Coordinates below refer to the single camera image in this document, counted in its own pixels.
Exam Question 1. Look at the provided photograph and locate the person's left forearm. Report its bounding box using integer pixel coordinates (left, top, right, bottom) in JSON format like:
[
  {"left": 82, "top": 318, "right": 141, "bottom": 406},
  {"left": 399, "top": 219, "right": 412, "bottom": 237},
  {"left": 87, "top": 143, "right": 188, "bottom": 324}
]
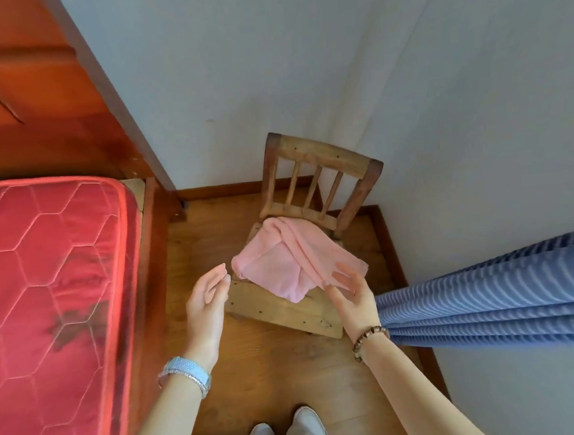
[{"left": 106, "top": 367, "right": 216, "bottom": 435}]

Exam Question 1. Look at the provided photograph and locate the brown bead bracelet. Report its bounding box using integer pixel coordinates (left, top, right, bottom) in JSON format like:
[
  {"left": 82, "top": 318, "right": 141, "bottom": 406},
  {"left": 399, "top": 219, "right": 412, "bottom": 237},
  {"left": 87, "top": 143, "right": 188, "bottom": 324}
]
[{"left": 350, "top": 325, "right": 392, "bottom": 364}]

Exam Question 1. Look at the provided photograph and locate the pink cloth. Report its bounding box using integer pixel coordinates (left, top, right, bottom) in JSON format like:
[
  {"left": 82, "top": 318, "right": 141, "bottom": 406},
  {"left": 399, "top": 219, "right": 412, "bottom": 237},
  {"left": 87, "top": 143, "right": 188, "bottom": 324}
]
[{"left": 228, "top": 210, "right": 372, "bottom": 309}]

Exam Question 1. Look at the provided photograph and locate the person's left hand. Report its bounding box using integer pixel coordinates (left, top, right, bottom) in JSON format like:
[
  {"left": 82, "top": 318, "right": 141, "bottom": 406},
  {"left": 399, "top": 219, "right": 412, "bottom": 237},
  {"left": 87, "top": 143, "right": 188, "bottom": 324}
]
[{"left": 181, "top": 262, "right": 239, "bottom": 373}]

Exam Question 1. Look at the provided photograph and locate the person's right hand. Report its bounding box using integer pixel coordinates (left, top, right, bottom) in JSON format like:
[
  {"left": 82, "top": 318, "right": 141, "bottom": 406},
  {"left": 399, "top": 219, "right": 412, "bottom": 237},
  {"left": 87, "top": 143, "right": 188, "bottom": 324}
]
[{"left": 321, "top": 260, "right": 382, "bottom": 342}]

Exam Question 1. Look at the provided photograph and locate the reddish wooden bed frame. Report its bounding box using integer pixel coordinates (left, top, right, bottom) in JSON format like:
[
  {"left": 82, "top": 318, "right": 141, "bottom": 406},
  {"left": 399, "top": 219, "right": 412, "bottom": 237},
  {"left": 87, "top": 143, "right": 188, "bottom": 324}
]
[{"left": 0, "top": 0, "right": 206, "bottom": 435}]

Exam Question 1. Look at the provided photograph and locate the grey right shoe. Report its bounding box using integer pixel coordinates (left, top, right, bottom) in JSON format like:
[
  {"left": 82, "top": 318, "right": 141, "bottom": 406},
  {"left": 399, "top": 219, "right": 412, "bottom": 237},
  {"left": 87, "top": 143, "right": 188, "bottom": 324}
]
[{"left": 282, "top": 404, "right": 330, "bottom": 435}]

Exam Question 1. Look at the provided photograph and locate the red quilted mattress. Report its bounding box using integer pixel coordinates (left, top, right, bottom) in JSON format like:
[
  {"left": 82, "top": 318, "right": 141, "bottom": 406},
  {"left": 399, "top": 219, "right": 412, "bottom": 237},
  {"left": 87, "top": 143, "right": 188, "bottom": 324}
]
[{"left": 0, "top": 170, "right": 159, "bottom": 435}]

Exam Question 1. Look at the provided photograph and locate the light blue woven wristband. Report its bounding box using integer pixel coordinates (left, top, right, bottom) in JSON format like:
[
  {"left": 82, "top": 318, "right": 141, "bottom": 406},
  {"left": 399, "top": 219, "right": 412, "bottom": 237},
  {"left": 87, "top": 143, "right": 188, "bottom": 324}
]
[{"left": 156, "top": 354, "right": 214, "bottom": 403}]

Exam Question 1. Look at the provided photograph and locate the small wooden chair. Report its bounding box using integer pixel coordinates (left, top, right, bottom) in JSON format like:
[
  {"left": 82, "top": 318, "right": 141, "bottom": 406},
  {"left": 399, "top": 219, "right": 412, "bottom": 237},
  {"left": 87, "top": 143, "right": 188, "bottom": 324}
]
[{"left": 211, "top": 124, "right": 397, "bottom": 348}]

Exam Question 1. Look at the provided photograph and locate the blue striped curtain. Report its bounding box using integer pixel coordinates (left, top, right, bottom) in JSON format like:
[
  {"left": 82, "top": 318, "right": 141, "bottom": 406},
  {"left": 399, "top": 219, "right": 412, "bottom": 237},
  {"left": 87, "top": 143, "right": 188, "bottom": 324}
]
[{"left": 370, "top": 224, "right": 574, "bottom": 363}]

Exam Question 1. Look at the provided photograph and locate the person's right forearm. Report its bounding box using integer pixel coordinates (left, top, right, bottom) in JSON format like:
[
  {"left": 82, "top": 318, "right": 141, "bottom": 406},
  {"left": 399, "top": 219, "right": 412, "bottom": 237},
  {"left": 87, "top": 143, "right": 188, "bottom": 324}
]
[{"left": 360, "top": 327, "right": 492, "bottom": 435}]

